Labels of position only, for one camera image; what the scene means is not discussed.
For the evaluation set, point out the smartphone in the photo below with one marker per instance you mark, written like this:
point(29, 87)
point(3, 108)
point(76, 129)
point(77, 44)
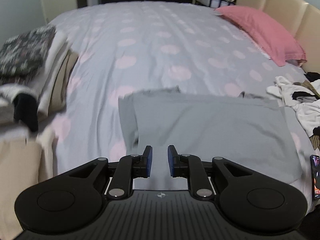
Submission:
point(315, 177)

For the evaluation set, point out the beige folded garment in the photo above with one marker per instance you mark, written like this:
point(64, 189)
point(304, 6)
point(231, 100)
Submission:
point(65, 80)

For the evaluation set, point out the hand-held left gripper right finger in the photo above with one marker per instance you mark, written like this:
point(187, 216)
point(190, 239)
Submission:
point(171, 161)

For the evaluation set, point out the pink pillow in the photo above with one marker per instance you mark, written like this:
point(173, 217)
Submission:
point(262, 32)

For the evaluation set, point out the white folded knit garment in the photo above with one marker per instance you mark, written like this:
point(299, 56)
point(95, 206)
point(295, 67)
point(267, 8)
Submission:
point(56, 62)

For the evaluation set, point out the grey t-shirt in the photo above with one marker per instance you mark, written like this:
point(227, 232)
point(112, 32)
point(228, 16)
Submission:
point(212, 125)

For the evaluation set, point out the cream folded garment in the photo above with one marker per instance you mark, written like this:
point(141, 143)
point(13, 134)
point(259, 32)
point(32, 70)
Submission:
point(17, 180)

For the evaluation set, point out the cream garment with black trim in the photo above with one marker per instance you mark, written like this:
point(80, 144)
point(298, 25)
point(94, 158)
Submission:
point(282, 90)

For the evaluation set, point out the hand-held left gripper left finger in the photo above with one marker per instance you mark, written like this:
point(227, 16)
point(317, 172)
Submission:
point(149, 161)

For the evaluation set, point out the beige padded headboard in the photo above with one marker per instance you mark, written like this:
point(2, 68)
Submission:
point(287, 2)

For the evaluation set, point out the grey pink-dotted bed sheet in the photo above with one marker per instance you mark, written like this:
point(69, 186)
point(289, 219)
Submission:
point(150, 42)

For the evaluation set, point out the dark floral folded garment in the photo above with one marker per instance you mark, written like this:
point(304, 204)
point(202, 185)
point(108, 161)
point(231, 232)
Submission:
point(25, 50)

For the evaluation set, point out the black folded garment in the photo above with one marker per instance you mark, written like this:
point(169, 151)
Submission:
point(27, 115)

